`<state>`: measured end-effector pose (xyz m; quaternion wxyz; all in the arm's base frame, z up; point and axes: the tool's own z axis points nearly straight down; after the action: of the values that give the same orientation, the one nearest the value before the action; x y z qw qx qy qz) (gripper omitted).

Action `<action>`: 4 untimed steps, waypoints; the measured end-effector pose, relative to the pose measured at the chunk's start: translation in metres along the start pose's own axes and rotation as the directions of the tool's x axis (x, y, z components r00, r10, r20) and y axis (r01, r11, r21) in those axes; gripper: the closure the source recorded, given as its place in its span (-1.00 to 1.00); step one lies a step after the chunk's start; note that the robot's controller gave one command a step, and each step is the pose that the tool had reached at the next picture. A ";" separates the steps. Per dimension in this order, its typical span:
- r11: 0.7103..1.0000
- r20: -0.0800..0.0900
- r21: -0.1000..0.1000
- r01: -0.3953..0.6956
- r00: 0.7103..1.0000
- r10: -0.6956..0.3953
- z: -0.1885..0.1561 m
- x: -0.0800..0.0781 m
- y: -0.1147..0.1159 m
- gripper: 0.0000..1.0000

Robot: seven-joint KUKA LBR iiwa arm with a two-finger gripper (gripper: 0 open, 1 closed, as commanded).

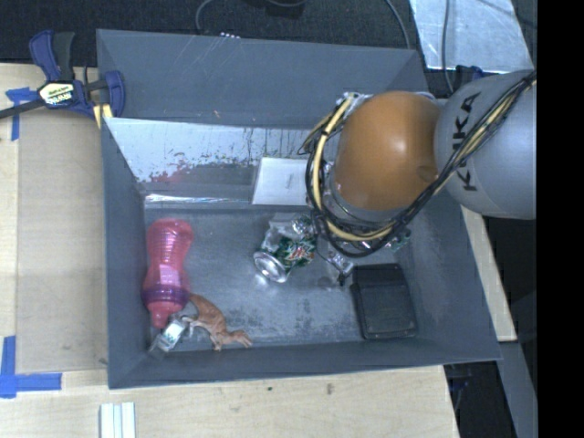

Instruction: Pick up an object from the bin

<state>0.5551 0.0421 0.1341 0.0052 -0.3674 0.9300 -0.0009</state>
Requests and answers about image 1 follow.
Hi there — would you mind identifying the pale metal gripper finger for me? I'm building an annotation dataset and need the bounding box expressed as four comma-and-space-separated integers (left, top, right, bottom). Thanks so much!
328, 249, 356, 276

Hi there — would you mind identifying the crushed green soda can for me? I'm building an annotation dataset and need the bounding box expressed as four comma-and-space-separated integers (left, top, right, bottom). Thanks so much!
253, 214, 318, 285

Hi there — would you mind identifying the black flat wallet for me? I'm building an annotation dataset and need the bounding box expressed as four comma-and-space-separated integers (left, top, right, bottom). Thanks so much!
349, 263, 419, 341

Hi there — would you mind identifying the grey metal bin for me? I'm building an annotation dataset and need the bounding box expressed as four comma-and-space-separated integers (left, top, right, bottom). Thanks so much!
95, 28, 504, 391

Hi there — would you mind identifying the white paper card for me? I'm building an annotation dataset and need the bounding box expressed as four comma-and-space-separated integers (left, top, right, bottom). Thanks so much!
251, 156, 313, 207

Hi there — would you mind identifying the brown toy dinosaur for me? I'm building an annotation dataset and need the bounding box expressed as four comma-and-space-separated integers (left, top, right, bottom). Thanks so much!
183, 293, 254, 352

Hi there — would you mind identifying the pink plastic bottle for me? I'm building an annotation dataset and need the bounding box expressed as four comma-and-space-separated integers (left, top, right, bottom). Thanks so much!
140, 217, 195, 330

